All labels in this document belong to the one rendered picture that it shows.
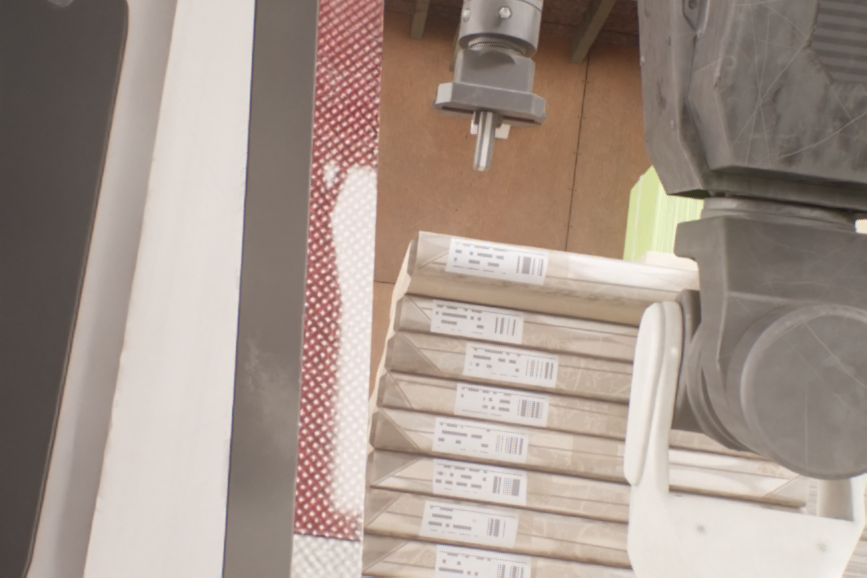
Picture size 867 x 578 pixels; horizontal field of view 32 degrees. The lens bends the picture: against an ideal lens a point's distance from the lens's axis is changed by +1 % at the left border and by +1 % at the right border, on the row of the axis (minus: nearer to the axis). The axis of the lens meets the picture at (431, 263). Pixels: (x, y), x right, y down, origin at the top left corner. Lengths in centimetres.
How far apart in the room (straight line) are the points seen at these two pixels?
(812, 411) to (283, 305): 42
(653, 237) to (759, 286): 116
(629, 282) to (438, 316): 23
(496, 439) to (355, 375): 85
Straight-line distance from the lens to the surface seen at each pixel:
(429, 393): 161
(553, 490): 162
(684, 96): 112
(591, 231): 607
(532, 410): 162
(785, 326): 99
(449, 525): 160
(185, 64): 73
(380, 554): 160
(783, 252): 108
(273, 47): 74
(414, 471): 161
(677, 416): 116
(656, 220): 221
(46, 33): 78
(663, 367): 115
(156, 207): 72
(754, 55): 104
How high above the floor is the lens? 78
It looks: 11 degrees up
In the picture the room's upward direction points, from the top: 8 degrees clockwise
